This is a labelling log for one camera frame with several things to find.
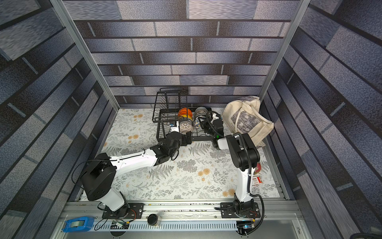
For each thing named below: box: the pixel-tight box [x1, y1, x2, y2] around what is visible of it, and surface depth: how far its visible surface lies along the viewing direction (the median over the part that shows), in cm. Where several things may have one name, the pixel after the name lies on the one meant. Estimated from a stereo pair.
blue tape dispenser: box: [61, 216, 96, 233], surface depth 68 cm
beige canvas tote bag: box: [221, 95, 275, 148], surface depth 99 cm
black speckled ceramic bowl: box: [194, 106, 209, 119], surface depth 111 cm
